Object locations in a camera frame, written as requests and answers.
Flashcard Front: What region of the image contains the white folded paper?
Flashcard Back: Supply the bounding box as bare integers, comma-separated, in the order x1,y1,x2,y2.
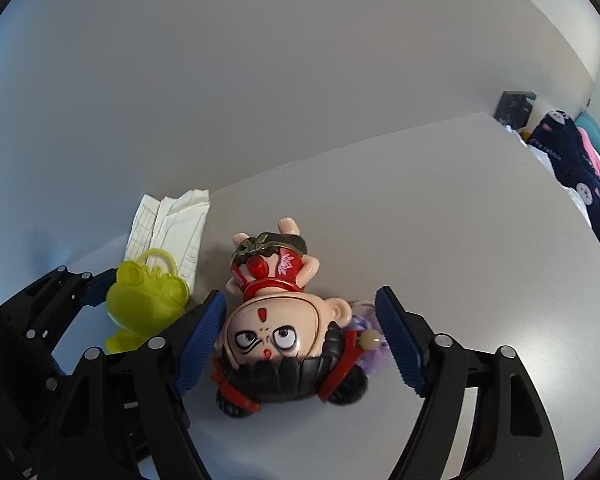
125,189,212,295

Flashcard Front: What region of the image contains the dark blue printed cloth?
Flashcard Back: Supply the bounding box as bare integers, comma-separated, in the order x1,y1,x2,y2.
525,109,600,255

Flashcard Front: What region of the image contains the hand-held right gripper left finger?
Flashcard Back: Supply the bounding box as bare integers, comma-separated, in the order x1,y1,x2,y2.
60,290,227,480

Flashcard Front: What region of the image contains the black-haired doll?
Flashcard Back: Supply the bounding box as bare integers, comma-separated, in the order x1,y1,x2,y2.
211,216,382,418

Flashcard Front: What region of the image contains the yellow frog toy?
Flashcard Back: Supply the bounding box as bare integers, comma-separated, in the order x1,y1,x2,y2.
105,248,191,355

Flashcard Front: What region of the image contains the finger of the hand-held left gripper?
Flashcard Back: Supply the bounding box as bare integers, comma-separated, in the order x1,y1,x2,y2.
0,265,118,356

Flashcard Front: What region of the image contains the small black box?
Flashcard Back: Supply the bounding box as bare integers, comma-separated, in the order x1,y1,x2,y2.
495,91,537,128

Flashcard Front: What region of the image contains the purple toy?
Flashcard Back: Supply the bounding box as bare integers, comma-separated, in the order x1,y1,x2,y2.
347,301,396,377

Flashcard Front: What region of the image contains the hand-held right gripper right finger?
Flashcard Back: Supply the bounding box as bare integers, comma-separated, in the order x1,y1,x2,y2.
374,286,566,480

